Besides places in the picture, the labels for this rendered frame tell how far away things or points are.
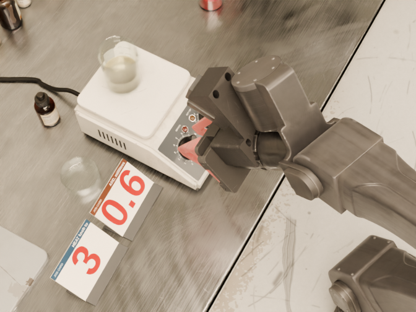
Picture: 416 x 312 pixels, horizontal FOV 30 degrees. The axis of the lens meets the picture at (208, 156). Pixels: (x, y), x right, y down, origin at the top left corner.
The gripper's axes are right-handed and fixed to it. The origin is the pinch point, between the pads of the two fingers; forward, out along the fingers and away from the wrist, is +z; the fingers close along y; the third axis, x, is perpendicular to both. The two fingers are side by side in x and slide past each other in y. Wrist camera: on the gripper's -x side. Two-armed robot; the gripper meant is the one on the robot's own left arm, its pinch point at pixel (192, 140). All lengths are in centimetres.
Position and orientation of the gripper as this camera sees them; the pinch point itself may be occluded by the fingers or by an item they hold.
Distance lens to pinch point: 97.5
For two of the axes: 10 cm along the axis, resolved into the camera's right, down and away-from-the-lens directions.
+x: 5.7, 6.3, 5.2
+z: -6.4, -0.5, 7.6
